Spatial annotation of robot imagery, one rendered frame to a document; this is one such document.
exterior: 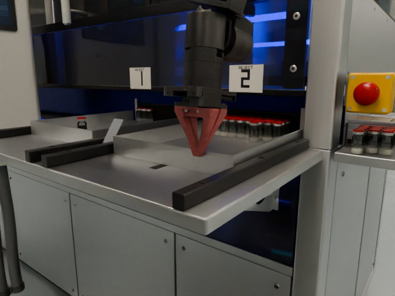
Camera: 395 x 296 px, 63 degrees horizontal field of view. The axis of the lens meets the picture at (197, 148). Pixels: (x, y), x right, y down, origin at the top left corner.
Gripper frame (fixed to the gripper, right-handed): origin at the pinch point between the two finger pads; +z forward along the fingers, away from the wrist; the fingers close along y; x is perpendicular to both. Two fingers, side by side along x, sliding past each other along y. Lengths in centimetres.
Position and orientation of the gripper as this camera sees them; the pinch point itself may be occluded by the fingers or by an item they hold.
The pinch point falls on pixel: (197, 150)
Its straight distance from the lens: 48.7
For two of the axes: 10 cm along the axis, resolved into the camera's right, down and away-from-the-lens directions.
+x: -8.1, -1.2, 5.7
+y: 5.8, -0.6, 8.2
